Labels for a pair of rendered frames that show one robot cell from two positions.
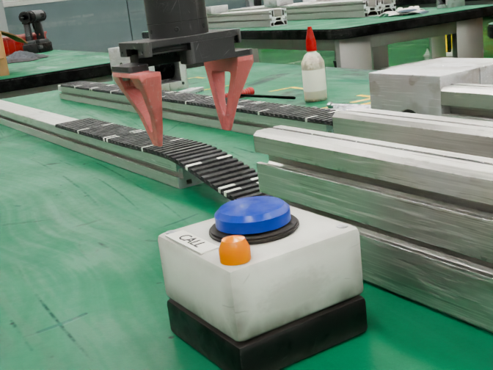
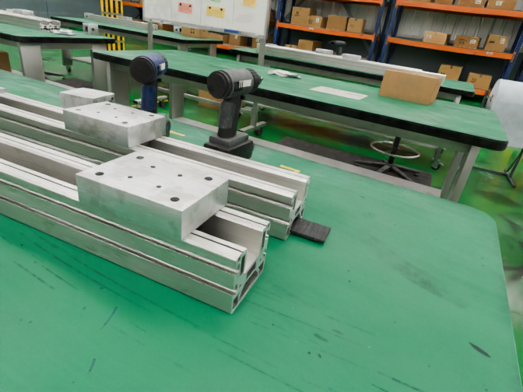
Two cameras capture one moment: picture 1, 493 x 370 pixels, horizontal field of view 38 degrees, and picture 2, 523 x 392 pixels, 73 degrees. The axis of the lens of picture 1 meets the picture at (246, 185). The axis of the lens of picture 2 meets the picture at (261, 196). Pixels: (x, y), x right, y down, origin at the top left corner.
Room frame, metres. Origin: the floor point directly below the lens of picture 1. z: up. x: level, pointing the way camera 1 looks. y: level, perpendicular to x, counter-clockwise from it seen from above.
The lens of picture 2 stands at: (-0.44, -0.23, 1.10)
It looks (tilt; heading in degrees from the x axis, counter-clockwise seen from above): 26 degrees down; 321
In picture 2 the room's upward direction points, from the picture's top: 8 degrees clockwise
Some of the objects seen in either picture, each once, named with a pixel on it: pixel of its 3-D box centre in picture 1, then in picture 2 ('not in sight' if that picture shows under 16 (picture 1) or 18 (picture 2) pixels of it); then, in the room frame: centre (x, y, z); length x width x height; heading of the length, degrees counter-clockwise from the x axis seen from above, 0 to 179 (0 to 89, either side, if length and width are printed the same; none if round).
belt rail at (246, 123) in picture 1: (159, 104); not in sight; (1.21, 0.13, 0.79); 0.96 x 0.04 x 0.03; 31
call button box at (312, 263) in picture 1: (273, 274); not in sight; (0.36, -0.01, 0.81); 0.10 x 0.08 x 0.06; 121
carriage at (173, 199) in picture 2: not in sight; (156, 198); (-0.03, -0.38, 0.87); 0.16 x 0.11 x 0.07; 31
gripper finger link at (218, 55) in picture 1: (209, 86); not in sight; (0.71, 0.02, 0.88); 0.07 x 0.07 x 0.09; 31
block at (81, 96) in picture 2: not in sight; (86, 111); (0.59, -0.42, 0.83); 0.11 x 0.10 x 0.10; 130
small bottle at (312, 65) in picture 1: (312, 64); not in sight; (1.16, -0.13, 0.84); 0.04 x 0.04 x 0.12
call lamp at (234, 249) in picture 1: (234, 247); not in sight; (0.32, 0.01, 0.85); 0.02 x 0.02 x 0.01
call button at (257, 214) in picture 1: (253, 222); not in sight; (0.36, 0.00, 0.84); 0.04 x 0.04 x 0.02
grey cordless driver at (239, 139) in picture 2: not in sight; (238, 115); (0.27, -0.70, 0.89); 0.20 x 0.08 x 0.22; 115
